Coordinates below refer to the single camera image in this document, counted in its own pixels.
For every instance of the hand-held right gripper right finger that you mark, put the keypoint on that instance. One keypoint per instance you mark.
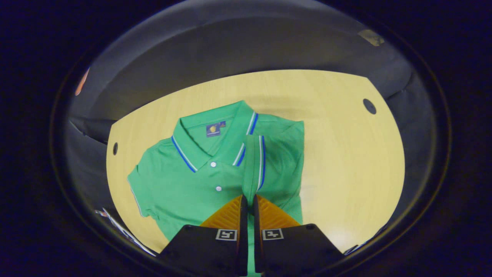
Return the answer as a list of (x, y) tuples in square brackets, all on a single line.
[(256, 219)]

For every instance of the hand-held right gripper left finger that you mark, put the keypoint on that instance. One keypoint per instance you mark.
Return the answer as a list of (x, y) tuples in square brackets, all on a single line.
[(244, 215)]

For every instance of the green T-shirt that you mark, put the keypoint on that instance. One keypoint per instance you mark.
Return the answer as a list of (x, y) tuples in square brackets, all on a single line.
[(184, 188)]

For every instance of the black table grommet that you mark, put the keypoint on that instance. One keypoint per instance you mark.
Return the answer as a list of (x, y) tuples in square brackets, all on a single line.
[(115, 148), (369, 106)]

